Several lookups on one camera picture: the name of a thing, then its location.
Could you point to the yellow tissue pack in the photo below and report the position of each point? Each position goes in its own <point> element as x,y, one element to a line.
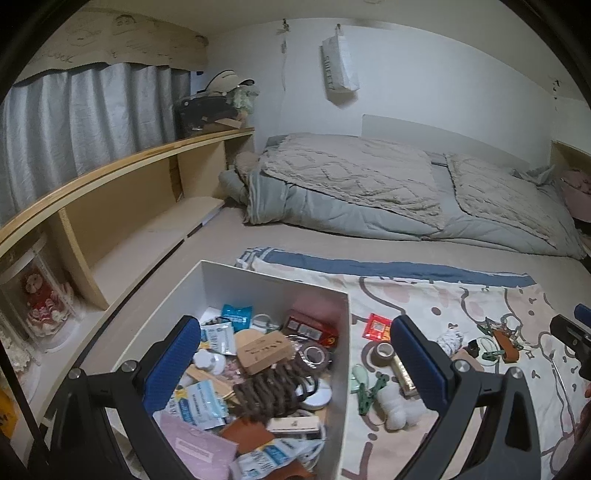
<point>403,376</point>

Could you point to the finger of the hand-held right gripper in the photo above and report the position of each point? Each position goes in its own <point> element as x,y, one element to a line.
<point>583,313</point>
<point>570,337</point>

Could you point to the red box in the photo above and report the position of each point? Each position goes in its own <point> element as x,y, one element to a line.
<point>309,328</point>

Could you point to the beige quilted pillow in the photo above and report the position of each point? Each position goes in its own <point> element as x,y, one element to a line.
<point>498,194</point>
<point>346,170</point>

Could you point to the brown leather wallet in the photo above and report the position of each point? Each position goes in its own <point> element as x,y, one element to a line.
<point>244,434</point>

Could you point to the white sock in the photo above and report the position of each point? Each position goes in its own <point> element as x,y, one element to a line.
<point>399,408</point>

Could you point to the grey curtain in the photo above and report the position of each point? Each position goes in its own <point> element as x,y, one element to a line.
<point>92,120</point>

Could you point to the teal packet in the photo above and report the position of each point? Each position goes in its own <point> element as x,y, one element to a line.
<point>238,316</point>

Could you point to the brown leather key case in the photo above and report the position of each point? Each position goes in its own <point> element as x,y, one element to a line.
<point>508,348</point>

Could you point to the red packet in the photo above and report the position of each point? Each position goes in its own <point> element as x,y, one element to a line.
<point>376,327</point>

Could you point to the white patterned cloth roll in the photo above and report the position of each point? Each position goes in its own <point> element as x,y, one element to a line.
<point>450,341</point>

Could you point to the grey duvet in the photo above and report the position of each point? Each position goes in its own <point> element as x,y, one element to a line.
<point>323,207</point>

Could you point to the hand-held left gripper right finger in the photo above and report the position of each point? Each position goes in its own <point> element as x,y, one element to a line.
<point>418,364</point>

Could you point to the small black pouch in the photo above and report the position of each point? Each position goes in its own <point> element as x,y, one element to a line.
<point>473,348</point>

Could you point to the teddy bear display dome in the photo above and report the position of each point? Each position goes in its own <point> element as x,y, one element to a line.
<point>39,295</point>

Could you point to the white paper bag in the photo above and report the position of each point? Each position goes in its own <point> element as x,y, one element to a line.
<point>341,64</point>

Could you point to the pale green bundle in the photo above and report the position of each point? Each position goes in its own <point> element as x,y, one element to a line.
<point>244,99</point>

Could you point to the pink packet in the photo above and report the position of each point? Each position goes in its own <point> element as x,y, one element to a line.
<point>194,445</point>

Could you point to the white cap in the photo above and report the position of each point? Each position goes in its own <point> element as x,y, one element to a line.
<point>221,81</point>

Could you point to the printed cartoon bear blanket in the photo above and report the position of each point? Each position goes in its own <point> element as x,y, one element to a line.
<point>461,415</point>

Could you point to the green clip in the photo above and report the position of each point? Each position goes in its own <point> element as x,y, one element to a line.
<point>485,329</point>
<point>369,398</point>
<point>491,356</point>

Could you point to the cardboard tan small box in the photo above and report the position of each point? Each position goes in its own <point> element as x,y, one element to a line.
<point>263,355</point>

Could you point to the white flower decoration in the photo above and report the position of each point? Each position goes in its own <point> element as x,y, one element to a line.
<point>14,357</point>

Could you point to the white round compact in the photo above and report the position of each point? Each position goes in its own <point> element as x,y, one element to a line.
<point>318,399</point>

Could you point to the pink clothes pile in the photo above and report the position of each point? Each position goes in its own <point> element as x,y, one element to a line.
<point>577,187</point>

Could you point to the black bag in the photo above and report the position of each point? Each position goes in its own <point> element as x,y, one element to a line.
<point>203,115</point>

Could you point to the blue white packet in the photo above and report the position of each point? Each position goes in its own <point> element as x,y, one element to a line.
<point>217,337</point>
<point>272,457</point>
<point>198,401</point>

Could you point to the small white stick box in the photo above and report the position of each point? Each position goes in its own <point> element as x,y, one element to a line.
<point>293,425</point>

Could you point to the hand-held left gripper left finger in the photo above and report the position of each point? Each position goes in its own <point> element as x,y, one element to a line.
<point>173,364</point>

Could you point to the white jar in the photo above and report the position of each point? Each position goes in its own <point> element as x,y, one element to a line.
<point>207,362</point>

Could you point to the wooden shelf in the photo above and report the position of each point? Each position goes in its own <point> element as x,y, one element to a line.
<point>124,207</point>

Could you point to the white headboard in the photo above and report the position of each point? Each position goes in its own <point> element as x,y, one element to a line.
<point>438,134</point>

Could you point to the white shoe box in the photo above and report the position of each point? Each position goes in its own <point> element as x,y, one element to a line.
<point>272,286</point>

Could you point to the beige cartoon valance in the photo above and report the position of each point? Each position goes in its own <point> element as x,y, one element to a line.
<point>138,41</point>

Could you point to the wooden stick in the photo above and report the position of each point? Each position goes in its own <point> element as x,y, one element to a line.
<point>212,381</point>

